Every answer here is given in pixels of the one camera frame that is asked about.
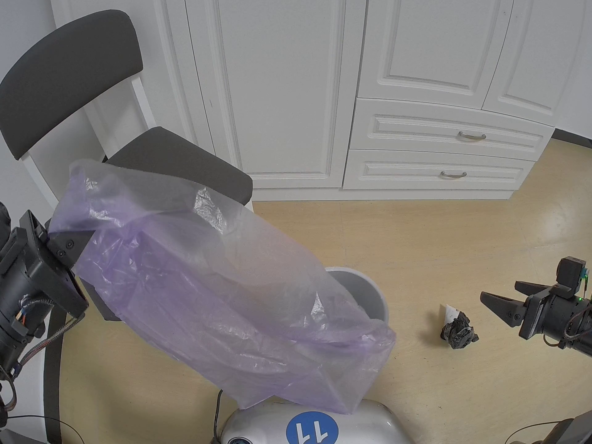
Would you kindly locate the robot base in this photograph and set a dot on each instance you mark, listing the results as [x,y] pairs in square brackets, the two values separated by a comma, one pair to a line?
[319,426]

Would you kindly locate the crumpled black plastic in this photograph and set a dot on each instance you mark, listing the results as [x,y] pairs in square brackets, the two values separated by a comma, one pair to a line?
[459,331]

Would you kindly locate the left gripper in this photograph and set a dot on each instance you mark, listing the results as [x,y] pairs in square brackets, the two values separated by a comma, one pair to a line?
[44,273]

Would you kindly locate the small white paper scrap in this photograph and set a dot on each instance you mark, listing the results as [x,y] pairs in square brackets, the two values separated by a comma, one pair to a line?
[450,311]

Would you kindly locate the white wardrobe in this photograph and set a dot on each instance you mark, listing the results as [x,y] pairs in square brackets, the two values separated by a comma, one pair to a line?
[300,72]

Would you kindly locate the white trash bin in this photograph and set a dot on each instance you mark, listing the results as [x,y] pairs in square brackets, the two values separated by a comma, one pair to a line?
[370,294]

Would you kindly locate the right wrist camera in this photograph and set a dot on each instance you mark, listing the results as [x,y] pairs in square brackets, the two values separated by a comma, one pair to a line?
[571,273]

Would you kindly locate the dark grey white chair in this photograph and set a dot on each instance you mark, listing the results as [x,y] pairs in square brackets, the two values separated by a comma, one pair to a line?
[69,76]

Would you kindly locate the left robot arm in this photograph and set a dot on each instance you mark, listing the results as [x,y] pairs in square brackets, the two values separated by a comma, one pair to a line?
[9,340]

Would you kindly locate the purple plastic bag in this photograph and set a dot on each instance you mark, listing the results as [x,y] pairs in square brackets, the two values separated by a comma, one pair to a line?
[222,294]

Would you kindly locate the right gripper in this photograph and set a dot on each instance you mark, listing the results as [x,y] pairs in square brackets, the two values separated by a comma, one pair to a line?
[541,315]

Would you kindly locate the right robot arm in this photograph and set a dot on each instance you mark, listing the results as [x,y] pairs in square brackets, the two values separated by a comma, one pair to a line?
[576,326]

